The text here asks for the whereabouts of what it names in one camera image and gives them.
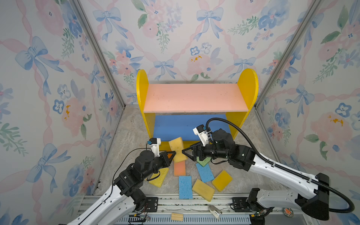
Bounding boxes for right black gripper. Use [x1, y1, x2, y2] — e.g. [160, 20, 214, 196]
[182, 140, 231, 163]

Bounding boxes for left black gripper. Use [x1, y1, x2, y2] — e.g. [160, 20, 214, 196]
[142, 150, 175, 182]

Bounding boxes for dull yellow sponge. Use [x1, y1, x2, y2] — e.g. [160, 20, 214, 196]
[169, 137, 188, 163]

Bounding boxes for green sponge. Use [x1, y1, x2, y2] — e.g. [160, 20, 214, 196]
[196, 157, 211, 167]

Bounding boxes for deep yellow sponge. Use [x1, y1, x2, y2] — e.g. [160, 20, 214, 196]
[211, 170, 233, 192]

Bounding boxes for tan yellow sponge front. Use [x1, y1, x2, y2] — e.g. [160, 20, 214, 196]
[192, 179, 215, 202]

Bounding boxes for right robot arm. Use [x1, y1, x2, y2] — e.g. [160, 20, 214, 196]
[182, 129, 330, 221]

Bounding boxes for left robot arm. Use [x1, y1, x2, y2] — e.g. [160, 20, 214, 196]
[69, 150, 176, 225]

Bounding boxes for yellow shelf pink blue boards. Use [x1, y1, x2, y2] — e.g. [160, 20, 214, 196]
[136, 68, 259, 151]

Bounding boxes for light orange sponge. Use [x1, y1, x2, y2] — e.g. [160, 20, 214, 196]
[174, 161, 186, 177]

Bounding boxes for blue sponge right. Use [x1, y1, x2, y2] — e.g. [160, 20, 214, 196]
[196, 163, 215, 183]

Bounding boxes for blue sponge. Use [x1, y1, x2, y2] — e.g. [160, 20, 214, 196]
[196, 163, 215, 183]
[179, 176, 193, 199]

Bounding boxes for bright yellow sponge left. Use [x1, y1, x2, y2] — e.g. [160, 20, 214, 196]
[149, 168, 169, 188]

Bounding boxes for blue sponge front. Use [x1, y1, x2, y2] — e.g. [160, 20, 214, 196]
[179, 176, 193, 199]

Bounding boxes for small wooden block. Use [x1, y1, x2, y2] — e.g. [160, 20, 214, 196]
[171, 213, 184, 221]

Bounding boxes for metal clip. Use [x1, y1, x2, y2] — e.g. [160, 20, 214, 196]
[209, 205, 222, 220]

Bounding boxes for round patterned badge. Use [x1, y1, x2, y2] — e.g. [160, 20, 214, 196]
[283, 208, 294, 218]

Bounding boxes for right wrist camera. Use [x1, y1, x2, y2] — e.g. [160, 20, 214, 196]
[193, 125, 210, 146]

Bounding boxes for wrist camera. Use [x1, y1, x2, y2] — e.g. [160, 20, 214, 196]
[147, 138, 161, 157]
[193, 125, 210, 146]

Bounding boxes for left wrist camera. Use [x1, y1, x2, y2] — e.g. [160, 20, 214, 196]
[147, 138, 161, 157]

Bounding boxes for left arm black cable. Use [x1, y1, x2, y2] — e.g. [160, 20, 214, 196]
[112, 147, 152, 186]

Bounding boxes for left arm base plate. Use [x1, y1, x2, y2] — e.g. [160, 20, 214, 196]
[135, 197, 159, 213]

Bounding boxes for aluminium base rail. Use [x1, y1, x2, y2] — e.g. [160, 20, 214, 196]
[73, 192, 321, 225]

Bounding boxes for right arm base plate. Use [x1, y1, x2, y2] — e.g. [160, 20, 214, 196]
[230, 197, 252, 212]

